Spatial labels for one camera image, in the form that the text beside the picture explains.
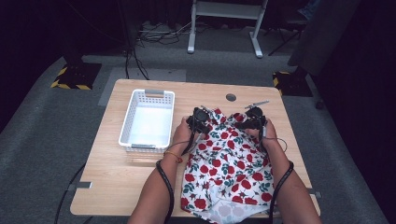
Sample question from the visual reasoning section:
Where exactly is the black cable under table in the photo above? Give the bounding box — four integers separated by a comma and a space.
54, 162, 94, 224

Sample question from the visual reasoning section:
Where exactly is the blue cloth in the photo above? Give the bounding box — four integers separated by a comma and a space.
297, 0, 323, 21

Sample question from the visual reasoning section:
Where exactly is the left hand-held gripper cable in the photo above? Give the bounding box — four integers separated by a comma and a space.
155, 124, 200, 224

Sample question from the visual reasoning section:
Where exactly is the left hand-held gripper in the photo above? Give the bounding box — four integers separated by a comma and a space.
186, 105, 216, 135

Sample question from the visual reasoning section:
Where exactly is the bundle of floor cables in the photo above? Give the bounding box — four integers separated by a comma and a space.
136, 21, 194, 46

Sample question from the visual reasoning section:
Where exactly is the person's left hand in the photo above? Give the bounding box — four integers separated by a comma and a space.
172, 118, 204, 155

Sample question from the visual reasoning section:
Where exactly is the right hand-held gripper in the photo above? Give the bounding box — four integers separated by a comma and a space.
233, 100, 270, 131

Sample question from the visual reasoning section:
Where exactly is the person's right hand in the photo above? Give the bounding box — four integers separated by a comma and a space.
246, 119, 278, 149

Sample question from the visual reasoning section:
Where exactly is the black yellow striped base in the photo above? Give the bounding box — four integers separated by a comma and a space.
272, 71, 314, 98
50, 63, 103, 91

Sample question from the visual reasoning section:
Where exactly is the hand-held gripper cable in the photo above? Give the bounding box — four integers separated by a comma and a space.
155, 124, 200, 224
260, 124, 294, 224

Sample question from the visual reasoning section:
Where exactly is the black floor cable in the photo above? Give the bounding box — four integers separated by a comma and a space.
123, 46, 150, 81

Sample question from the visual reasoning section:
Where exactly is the white red floral garment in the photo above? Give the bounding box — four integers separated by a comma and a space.
180, 107, 276, 224

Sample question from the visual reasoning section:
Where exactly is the white metal stand frame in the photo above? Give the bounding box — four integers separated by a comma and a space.
186, 0, 269, 59

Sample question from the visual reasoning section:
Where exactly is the grey metal table bracket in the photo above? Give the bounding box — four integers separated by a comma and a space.
67, 181, 93, 191
307, 187, 322, 199

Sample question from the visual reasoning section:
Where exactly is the grey curtain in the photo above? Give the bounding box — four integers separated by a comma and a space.
288, 0, 363, 77

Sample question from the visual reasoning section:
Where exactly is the dark chair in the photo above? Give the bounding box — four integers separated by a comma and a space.
268, 12, 307, 57

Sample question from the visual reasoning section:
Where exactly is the white plastic basket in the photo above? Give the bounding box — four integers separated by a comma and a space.
118, 89, 176, 154

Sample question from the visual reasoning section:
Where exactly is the right hand-held gripper cable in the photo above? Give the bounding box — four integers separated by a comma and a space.
260, 124, 294, 224

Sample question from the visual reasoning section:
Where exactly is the orange bead bracelet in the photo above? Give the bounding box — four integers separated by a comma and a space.
163, 150, 184, 164

